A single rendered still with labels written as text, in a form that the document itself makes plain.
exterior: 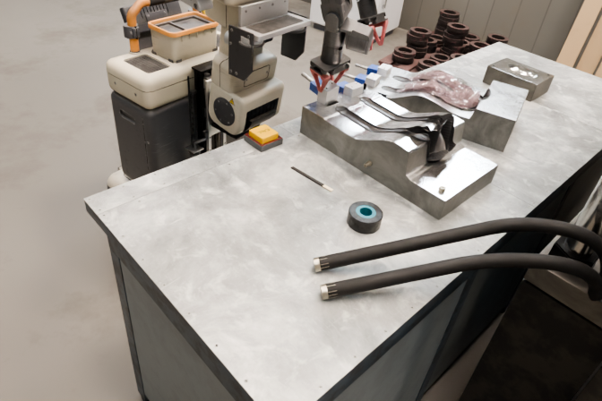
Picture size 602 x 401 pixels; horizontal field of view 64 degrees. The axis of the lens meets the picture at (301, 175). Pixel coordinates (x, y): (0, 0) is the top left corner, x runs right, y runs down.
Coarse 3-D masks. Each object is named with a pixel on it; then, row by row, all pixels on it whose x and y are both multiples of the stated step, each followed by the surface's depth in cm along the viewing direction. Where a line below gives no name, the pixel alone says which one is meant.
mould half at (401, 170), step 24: (360, 96) 148; (312, 120) 139; (336, 120) 135; (384, 120) 138; (456, 120) 132; (336, 144) 135; (360, 144) 128; (384, 144) 121; (408, 144) 119; (456, 144) 133; (360, 168) 131; (384, 168) 124; (408, 168) 120; (432, 168) 124; (456, 168) 125; (480, 168) 126; (408, 192) 121; (432, 192) 116; (456, 192) 117
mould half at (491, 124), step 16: (384, 80) 168; (432, 80) 162; (400, 96) 155; (416, 96) 152; (432, 96) 152; (496, 96) 152; (512, 96) 154; (416, 112) 154; (432, 112) 151; (448, 112) 149; (464, 112) 150; (480, 112) 144; (496, 112) 143; (512, 112) 144; (464, 128) 149; (480, 128) 146; (496, 128) 144; (512, 128) 141; (480, 144) 149; (496, 144) 146
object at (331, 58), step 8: (328, 48) 128; (336, 48) 128; (320, 56) 134; (328, 56) 130; (336, 56) 130; (344, 56) 135; (312, 64) 133; (320, 64) 131; (328, 64) 132; (336, 64) 132
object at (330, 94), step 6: (306, 78) 145; (312, 84) 142; (330, 84) 140; (336, 84) 140; (312, 90) 143; (324, 90) 138; (330, 90) 138; (336, 90) 140; (318, 96) 141; (324, 96) 139; (330, 96) 140; (336, 96) 142; (324, 102) 140; (330, 102) 142
